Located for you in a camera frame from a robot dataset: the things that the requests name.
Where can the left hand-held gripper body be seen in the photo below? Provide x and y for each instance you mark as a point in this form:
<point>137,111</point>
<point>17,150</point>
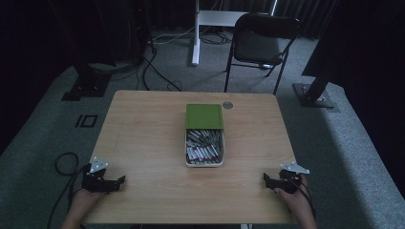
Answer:
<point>95,182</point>

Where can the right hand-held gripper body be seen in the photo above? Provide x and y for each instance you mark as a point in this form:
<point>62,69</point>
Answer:
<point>291,179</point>

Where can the white drawer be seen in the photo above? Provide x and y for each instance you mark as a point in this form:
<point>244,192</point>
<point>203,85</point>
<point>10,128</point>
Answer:
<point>187,149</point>

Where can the green drawer box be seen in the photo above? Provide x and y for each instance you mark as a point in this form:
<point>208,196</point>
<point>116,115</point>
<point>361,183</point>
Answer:
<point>203,116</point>

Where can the person's left hand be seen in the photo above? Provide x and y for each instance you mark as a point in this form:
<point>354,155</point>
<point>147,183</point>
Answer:
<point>83,199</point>

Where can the person's right hand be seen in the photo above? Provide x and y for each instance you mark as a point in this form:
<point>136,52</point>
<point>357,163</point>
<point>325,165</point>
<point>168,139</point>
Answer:
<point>294,203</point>

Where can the pile of pens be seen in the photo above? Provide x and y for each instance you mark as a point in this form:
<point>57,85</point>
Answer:
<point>204,147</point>

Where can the grey table grommet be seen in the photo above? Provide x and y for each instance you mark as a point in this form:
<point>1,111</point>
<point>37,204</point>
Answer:
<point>227,105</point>

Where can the black metal stand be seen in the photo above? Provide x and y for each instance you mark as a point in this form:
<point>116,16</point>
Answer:
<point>318,82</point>
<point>87,79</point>

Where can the black folding chair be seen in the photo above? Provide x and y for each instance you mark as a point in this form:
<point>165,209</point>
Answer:
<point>259,44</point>

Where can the white desk frame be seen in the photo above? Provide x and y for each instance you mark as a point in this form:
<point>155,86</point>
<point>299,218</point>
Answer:
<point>196,35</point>

